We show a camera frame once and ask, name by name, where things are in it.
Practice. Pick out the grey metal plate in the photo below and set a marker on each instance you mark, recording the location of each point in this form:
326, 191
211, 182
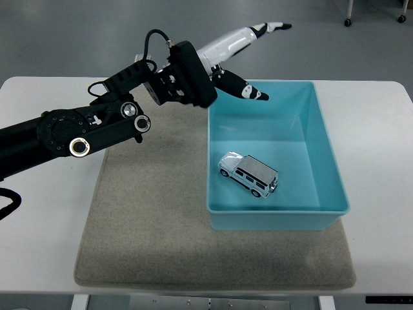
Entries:
226, 305

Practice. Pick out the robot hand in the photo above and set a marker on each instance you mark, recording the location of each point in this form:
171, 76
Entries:
226, 45

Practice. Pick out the white toy car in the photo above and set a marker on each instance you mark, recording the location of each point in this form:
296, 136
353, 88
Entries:
251, 174

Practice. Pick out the white table leg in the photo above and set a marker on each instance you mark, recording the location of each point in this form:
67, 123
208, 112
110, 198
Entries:
79, 303
326, 303

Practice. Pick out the silver floor outlet plate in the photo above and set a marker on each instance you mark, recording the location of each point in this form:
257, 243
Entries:
139, 57

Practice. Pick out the white cart with casters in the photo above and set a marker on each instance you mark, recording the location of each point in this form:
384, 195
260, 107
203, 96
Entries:
350, 9

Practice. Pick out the blue plastic box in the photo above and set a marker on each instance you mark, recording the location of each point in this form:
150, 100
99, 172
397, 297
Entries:
306, 161

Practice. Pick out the black table control panel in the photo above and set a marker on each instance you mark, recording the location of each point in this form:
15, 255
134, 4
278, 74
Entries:
388, 299

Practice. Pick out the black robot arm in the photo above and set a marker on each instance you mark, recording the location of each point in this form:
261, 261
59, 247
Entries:
64, 132

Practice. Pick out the beige felt mat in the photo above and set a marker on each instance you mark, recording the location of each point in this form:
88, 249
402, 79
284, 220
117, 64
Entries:
151, 206

